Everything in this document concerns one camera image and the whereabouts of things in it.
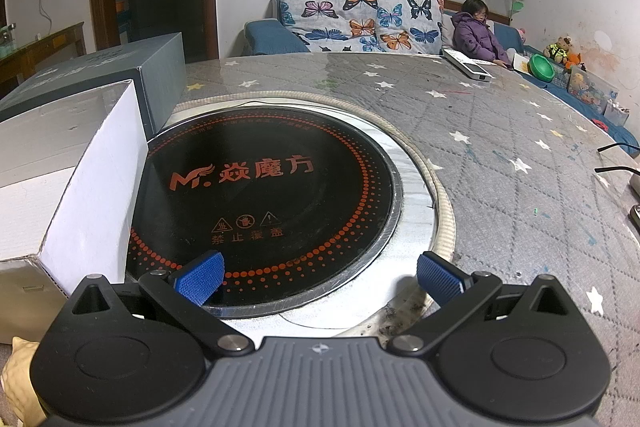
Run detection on grey charger cable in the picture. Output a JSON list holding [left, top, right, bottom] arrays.
[[37, 0, 53, 38]]

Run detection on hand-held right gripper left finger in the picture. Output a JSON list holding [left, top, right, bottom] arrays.
[[72, 255, 255, 356]]

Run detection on wooden side table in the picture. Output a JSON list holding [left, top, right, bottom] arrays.
[[0, 22, 86, 82]]

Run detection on green plastic bowl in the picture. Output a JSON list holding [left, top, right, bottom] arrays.
[[530, 54, 557, 82]]

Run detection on butterfly print blanket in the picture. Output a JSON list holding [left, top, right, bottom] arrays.
[[277, 0, 446, 55]]

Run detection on clear toy storage box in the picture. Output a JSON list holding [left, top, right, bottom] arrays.
[[565, 66, 621, 115]]

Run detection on round black induction cooktop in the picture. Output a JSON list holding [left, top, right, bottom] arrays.
[[125, 94, 456, 338]]

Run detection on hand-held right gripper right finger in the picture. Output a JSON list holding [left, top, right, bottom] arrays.
[[389, 251, 586, 355]]

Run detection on blue sofa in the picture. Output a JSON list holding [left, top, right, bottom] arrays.
[[243, 0, 640, 158]]

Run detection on white remote control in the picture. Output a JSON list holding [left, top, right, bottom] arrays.
[[442, 48, 496, 82]]

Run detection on white cardboard box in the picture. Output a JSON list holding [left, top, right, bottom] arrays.
[[0, 79, 151, 343]]

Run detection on grey star quilted desktop cover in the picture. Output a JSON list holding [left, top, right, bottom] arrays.
[[0, 52, 640, 427]]

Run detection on small plush toys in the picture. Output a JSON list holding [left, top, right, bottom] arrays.
[[544, 36, 583, 72]]

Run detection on grey printed box lid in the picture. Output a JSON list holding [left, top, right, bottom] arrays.
[[0, 32, 188, 142]]

